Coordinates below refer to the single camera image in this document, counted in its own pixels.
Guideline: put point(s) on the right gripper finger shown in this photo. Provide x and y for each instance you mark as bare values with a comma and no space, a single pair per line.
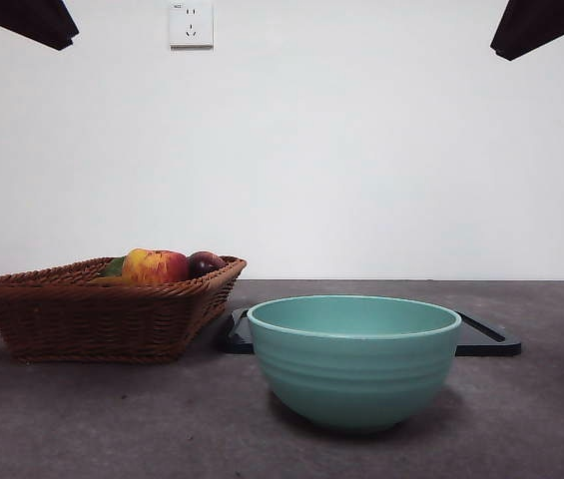
536,25

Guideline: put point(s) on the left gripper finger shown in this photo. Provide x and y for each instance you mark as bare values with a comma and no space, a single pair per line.
37,20

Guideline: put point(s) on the brownish orange round fruit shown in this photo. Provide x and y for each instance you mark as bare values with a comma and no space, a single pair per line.
109,280

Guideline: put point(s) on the teal ribbed bowl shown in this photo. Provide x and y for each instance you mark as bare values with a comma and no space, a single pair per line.
356,379

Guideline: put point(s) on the green avocado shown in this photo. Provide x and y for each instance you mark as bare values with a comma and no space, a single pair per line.
114,267

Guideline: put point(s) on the red yellow apple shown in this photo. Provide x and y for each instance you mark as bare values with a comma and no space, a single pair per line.
157,267

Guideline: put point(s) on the dark red plum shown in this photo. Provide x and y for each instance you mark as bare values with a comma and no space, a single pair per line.
204,263

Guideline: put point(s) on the brown wicker basket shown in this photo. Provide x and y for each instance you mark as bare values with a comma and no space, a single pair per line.
87,324

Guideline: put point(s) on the black rectangular tray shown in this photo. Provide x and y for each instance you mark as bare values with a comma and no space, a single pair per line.
488,346

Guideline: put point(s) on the white wall socket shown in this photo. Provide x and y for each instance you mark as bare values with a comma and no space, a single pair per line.
191,25

